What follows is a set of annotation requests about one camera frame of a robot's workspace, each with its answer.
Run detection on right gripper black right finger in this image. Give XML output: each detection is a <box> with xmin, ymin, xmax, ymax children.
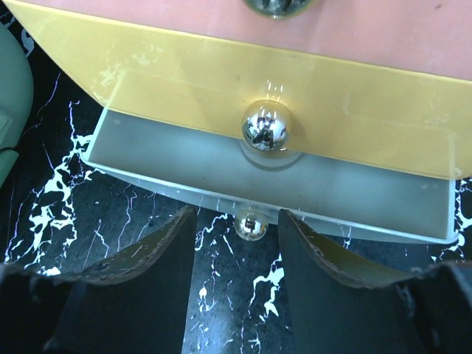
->
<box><xmin>278</xmin><ymin>209</ymin><xmax>471</xmax><ymax>353</ymax></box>

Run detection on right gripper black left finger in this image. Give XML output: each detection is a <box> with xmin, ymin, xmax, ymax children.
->
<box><xmin>1</xmin><ymin>206</ymin><xmax>197</xmax><ymax>353</ymax></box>

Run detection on white cylindrical drawer cabinet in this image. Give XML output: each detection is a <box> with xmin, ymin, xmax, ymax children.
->
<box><xmin>7</xmin><ymin>1</ymin><xmax>471</xmax><ymax>244</ymax></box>

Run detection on green hard-shell suitcase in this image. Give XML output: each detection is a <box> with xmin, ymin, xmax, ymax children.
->
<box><xmin>1</xmin><ymin>25</ymin><xmax>34</xmax><ymax>182</ymax></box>

